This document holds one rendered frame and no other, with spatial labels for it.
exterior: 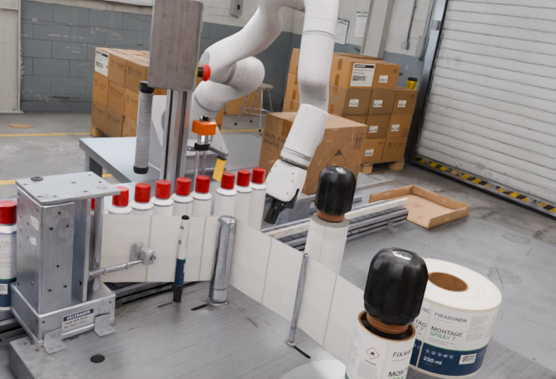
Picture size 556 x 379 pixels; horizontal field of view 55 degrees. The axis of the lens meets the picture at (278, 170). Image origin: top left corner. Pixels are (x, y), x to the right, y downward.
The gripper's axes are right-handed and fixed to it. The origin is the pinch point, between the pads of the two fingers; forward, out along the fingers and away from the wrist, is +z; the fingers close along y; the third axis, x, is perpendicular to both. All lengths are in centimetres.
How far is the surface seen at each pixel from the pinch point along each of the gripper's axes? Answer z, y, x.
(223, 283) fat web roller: 12.4, 20.7, -31.1
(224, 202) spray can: -0.6, 2.1, -20.9
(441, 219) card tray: -17, 13, 72
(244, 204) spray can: -1.4, 2.5, -14.6
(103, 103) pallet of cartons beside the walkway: 0, -376, 157
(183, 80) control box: -22.9, -0.4, -43.4
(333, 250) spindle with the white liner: -1.6, 31.7, -15.0
